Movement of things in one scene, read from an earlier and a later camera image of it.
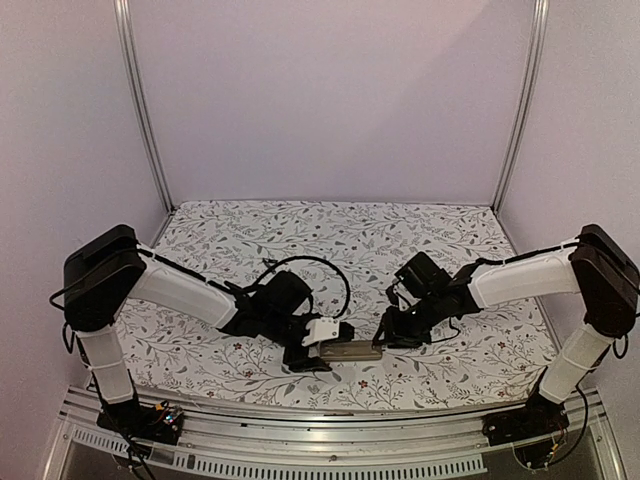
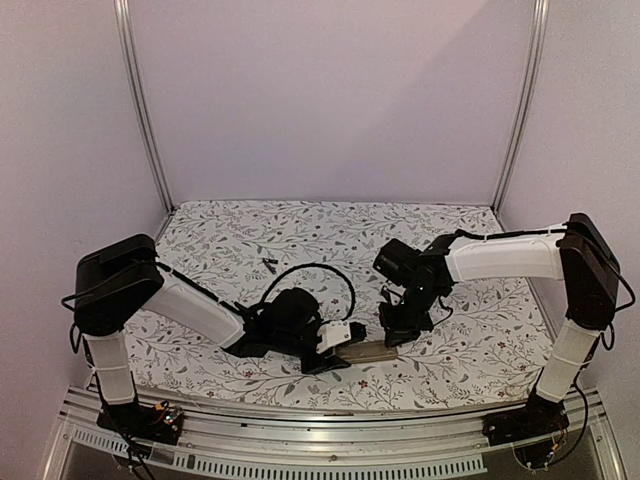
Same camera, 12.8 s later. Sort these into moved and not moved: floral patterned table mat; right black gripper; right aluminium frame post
Moved: right black gripper
Not moved: floral patterned table mat; right aluminium frame post
